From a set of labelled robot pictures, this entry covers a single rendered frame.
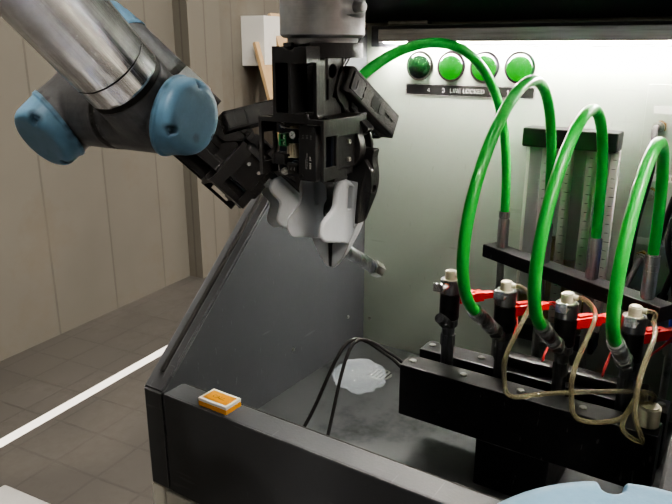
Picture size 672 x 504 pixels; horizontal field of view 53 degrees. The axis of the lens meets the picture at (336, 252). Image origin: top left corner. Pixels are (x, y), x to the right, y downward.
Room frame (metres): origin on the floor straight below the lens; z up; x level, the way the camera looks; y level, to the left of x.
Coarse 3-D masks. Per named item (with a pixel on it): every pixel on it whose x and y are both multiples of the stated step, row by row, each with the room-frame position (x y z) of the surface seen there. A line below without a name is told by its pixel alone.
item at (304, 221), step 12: (300, 192) 0.63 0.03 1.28; (312, 192) 0.64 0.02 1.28; (324, 192) 0.64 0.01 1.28; (300, 204) 0.63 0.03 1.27; (312, 204) 0.64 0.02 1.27; (324, 204) 0.64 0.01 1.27; (300, 216) 0.62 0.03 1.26; (312, 216) 0.64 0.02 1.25; (324, 216) 0.64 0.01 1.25; (288, 228) 0.61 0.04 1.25; (300, 228) 0.62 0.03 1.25; (312, 228) 0.64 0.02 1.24; (324, 252) 0.64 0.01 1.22
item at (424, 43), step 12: (396, 48) 0.92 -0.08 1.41; (408, 48) 0.93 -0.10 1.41; (420, 48) 0.94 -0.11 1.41; (444, 48) 0.97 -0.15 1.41; (456, 48) 0.98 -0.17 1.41; (468, 48) 0.99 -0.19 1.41; (372, 60) 0.90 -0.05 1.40; (384, 60) 0.91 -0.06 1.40; (480, 60) 1.00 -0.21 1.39; (360, 72) 0.89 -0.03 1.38; (372, 72) 0.90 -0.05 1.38; (480, 72) 1.01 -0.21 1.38; (492, 84) 1.02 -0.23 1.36; (492, 96) 1.03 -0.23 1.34; (504, 132) 1.04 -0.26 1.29; (504, 144) 1.04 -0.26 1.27; (504, 156) 1.04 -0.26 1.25; (504, 168) 1.05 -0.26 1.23; (504, 180) 1.05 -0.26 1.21; (504, 192) 1.05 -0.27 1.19; (504, 204) 1.05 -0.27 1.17; (504, 216) 1.04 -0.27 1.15
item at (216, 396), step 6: (204, 396) 0.81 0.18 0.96; (210, 396) 0.81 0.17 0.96; (216, 396) 0.81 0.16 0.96; (222, 396) 0.81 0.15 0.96; (228, 396) 0.81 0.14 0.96; (204, 402) 0.80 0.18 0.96; (222, 402) 0.80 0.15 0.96; (228, 402) 0.80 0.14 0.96; (240, 402) 0.81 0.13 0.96; (210, 408) 0.80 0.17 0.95; (216, 408) 0.79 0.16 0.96; (234, 408) 0.80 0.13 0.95
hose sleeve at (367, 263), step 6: (348, 252) 0.87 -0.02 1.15; (354, 252) 0.88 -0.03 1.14; (360, 252) 0.89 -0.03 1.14; (348, 258) 0.88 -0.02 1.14; (354, 258) 0.88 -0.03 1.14; (360, 258) 0.88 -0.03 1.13; (366, 258) 0.89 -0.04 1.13; (360, 264) 0.89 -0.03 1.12; (366, 264) 0.89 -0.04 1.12; (372, 264) 0.90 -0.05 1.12; (372, 270) 0.90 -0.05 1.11
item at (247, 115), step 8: (256, 104) 0.83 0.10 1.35; (264, 104) 0.83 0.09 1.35; (272, 104) 0.83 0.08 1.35; (224, 112) 0.81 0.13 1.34; (232, 112) 0.82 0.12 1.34; (240, 112) 0.82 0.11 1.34; (248, 112) 0.82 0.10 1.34; (256, 112) 0.82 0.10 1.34; (264, 112) 0.83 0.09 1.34; (272, 112) 0.83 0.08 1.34; (224, 120) 0.81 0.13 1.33; (232, 120) 0.81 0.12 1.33; (240, 120) 0.82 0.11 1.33; (248, 120) 0.82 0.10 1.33; (256, 120) 0.82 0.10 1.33; (224, 128) 0.83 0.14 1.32; (232, 128) 0.81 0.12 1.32; (240, 128) 0.82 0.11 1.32
